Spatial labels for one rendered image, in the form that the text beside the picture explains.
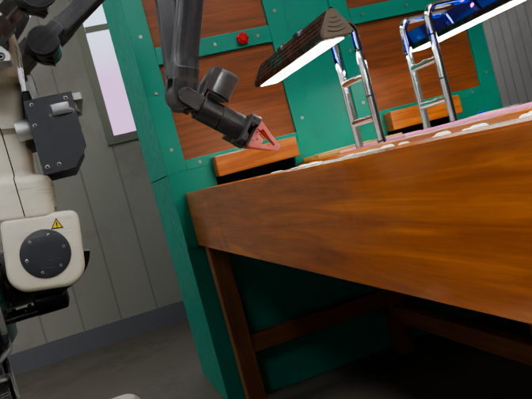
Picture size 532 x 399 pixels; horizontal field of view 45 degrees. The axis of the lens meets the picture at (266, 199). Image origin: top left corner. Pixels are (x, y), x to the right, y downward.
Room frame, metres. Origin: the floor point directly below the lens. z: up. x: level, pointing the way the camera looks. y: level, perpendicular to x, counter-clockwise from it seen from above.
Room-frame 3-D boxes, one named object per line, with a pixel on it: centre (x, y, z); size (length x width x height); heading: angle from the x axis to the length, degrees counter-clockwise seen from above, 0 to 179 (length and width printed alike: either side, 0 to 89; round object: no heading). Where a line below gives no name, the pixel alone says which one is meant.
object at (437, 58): (1.99, -0.65, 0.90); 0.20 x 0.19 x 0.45; 16
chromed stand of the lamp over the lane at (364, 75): (1.88, -0.26, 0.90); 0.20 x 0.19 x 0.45; 16
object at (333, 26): (1.87, -0.18, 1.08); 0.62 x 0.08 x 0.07; 16
